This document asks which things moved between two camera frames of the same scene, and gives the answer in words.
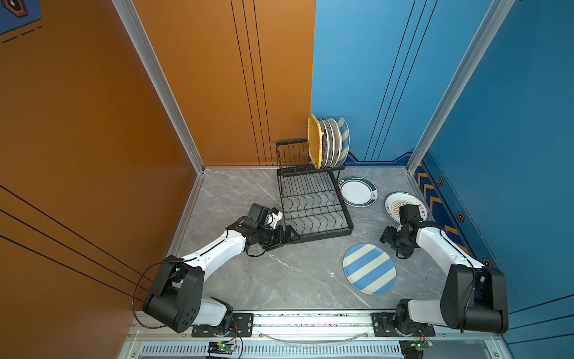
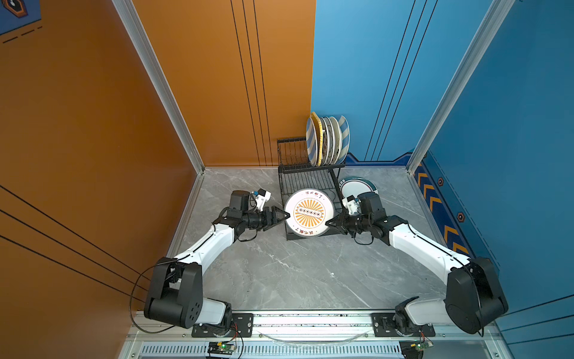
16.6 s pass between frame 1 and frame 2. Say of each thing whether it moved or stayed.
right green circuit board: stayed
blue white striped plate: stayed
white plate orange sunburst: moved
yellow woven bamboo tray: stayed
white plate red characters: stayed
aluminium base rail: stayed
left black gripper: moved
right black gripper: moved
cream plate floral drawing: stayed
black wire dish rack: stayed
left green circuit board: stayed
